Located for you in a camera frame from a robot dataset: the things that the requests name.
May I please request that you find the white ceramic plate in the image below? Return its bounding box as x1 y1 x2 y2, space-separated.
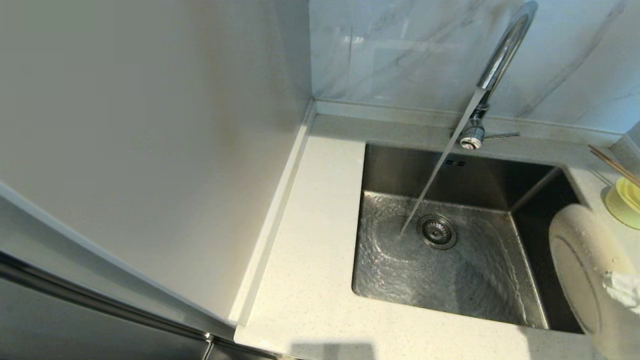
548 202 640 360

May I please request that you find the stainless steel sink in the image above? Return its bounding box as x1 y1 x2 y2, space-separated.
351 140 601 335

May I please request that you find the yellow plastic bowl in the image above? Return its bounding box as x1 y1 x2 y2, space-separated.
605 177 640 231

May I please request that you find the wooden chopstick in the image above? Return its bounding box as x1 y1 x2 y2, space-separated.
589 148 640 188
589 145 640 183

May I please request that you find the round metal drain strainer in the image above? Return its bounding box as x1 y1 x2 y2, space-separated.
417 214 459 250

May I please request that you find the chrome gooseneck faucet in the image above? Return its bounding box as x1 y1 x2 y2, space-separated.
459 0 540 151

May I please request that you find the grey refrigerator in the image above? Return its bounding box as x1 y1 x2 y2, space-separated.
0 182 281 360

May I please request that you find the chrome refrigerator handle strip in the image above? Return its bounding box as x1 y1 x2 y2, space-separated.
0 252 217 360

